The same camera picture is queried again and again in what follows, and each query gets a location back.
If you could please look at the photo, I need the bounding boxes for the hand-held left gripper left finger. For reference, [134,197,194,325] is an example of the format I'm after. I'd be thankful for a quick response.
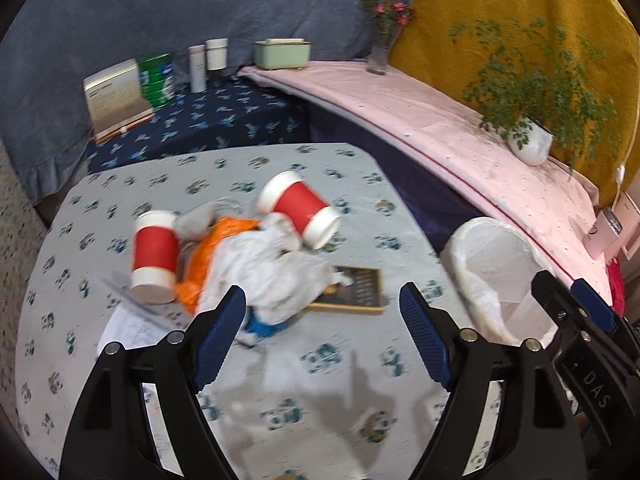
[59,285,248,480]

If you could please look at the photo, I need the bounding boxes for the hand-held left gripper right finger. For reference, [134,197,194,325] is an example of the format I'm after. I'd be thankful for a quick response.
[398,281,586,480]

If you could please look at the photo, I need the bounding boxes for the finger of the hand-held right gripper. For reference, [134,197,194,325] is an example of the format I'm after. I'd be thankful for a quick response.
[531,270,583,328]
[570,279,621,333]

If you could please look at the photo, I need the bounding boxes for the white trash bin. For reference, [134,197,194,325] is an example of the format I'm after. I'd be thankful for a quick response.
[440,216,560,346]

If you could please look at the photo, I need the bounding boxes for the blue and white wrapper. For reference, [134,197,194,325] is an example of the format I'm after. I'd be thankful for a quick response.
[235,310,291,346]

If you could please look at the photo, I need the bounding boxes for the white plastic bag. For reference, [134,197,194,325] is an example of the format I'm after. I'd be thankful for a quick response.
[197,212,351,323]

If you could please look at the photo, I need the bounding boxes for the white plastic bin liner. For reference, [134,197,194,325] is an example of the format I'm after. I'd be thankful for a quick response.
[440,216,531,342]

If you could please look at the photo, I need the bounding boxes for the orange plastic bag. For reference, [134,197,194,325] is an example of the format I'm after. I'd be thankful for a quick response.
[172,216,263,313]

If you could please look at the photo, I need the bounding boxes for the white paper sheet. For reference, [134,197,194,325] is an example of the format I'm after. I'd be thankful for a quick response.
[97,270,193,351]

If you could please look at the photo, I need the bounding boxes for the red paper cup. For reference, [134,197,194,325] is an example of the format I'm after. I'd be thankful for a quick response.
[256,171,342,250]
[129,210,180,305]

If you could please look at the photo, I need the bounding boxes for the grey cloth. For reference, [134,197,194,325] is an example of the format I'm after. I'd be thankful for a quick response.
[175,199,251,241]

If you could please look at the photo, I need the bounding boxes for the red cloth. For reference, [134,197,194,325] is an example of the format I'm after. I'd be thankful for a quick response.
[606,259,629,316]

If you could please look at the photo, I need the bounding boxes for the pink thermos cup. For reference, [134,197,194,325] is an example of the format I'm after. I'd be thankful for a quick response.
[585,207,623,258]

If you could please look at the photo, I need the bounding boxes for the dark book with gold edge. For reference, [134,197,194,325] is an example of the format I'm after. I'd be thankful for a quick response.
[305,265,388,316]

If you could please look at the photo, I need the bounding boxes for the panda print tablecloth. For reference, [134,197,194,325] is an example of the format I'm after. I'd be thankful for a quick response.
[15,142,506,480]

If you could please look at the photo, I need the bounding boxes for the dark purple cloth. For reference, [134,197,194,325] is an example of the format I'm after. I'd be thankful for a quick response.
[305,95,506,256]

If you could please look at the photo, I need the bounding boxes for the green plant in white pot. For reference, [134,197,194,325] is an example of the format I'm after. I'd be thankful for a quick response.
[450,19,621,171]

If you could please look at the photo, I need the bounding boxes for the pink tablecloth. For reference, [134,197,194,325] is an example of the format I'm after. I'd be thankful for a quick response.
[240,60,613,301]

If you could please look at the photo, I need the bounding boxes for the dark blue patterned cloth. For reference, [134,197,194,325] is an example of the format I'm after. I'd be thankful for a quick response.
[87,72,308,173]

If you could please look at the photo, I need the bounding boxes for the green can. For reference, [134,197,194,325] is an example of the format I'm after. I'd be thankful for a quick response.
[138,53,177,108]

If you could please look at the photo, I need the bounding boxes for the beige box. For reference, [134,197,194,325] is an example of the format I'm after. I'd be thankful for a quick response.
[82,58,155,143]

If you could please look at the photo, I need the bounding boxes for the white tube bottle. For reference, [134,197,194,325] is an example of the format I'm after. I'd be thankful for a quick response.
[188,45,207,94]

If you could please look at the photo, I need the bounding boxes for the white jar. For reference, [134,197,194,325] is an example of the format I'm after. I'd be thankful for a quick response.
[205,38,229,71]

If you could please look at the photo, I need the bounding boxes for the glass vase with pink flowers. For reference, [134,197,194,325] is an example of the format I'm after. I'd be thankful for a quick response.
[360,0,417,76]

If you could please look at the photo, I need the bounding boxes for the pale green tissue box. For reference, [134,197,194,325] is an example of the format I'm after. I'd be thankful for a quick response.
[252,37,312,71]

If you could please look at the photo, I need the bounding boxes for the blue blanket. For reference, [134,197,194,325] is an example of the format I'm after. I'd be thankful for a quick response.
[0,0,418,206]

